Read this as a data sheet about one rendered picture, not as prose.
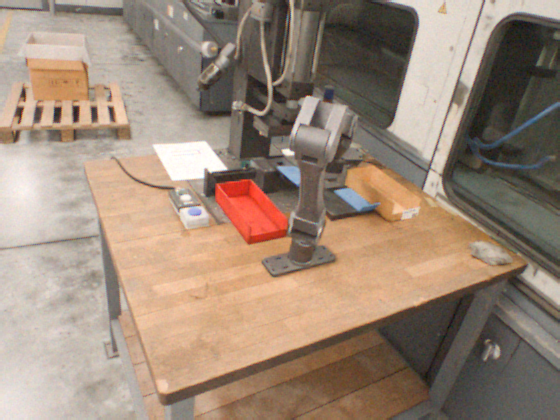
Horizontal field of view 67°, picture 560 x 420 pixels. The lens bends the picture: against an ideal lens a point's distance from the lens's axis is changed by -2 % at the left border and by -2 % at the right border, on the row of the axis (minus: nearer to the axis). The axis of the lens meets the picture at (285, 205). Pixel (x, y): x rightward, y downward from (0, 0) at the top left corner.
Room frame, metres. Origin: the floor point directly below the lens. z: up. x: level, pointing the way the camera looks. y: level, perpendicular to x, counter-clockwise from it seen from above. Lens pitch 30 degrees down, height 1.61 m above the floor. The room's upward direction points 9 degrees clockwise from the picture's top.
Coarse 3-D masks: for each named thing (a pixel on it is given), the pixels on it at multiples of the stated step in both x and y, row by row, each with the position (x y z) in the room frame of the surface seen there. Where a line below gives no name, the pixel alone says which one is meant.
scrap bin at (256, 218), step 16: (224, 192) 1.18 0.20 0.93; (240, 192) 1.22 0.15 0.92; (256, 192) 1.19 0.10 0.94; (224, 208) 1.11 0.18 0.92; (240, 208) 1.14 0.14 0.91; (256, 208) 1.16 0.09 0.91; (272, 208) 1.10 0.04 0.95; (240, 224) 1.01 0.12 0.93; (256, 224) 1.07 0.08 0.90; (272, 224) 1.08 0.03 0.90; (256, 240) 0.98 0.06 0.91
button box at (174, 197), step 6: (114, 156) 1.37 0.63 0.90; (120, 162) 1.31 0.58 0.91; (138, 180) 1.21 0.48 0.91; (156, 186) 1.19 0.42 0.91; (162, 186) 1.19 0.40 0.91; (168, 186) 1.19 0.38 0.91; (168, 192) 1.14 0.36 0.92; (174, 192) 1.13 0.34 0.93; (174, 198) 1.10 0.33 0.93; (180, 198) 1.10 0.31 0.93; (192, 198) 1.11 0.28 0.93; (174, 204) 1.09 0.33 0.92; (180, 204) 1.07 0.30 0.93; (186, 204) 1.07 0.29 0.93; (192, 204) 1.08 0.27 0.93; (198, 204) 1.09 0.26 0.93
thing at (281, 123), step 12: (264, 96) 1.42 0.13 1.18; (276, 96) 1.48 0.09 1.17; (276, 108) 1.35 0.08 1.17; (288, 108) 1.33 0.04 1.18; (300, 108) 1.34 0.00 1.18; (264, 120) 1.30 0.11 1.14; (276, 120) 1.32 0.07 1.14; (288, 120) 1.28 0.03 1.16; (264, 132) 1.27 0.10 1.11; (276, 132) 1.27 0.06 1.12; (288, 132) 1.29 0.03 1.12
